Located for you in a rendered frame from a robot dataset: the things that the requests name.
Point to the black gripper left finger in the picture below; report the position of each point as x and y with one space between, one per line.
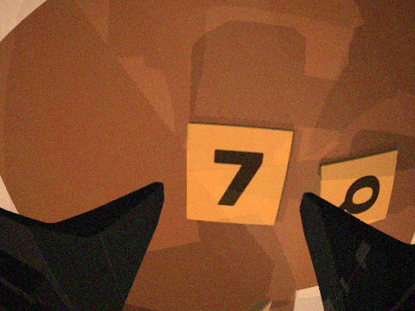
91 260

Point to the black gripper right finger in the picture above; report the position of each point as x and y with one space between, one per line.
357 267

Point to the orange tile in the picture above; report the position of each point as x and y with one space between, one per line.
236 172
361 185

